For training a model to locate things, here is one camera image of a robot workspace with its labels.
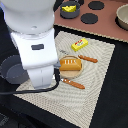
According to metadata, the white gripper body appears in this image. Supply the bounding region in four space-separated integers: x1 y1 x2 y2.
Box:
11 29 58 89

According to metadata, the yellow butter box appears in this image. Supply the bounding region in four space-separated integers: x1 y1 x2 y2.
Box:
71 38 88 51

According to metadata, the small grey pot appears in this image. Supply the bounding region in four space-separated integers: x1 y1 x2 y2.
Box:
60 1 80 19

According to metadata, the yellow toy piece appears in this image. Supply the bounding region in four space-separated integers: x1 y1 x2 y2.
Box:
62 5 76 12

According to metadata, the large grey pot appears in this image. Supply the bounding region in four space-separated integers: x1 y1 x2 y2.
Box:
0 55 29 84

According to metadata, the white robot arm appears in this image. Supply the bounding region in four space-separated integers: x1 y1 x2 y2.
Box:
0 0 58 89

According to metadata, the round wooden plate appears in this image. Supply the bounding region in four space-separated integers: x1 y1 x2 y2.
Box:
59 55 83 79

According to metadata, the bread loaf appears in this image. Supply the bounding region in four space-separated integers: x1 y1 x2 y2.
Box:
60 59 82 71

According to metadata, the white woven placemat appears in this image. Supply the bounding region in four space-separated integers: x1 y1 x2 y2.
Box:
12 30 116 128

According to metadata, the black stove burner disc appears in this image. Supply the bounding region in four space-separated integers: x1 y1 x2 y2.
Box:
81 13 98 24
88 1 104 10

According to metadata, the beige bowl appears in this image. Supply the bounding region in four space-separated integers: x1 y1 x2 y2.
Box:
116 4 128 30

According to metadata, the black cable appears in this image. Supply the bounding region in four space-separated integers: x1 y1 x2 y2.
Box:
0 66 62 96

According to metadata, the fork with wooden handle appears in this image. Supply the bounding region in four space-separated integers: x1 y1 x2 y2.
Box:
61 78 85 89

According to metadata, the knife with wooden handle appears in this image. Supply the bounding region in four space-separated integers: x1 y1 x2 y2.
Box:
59 49 98 63

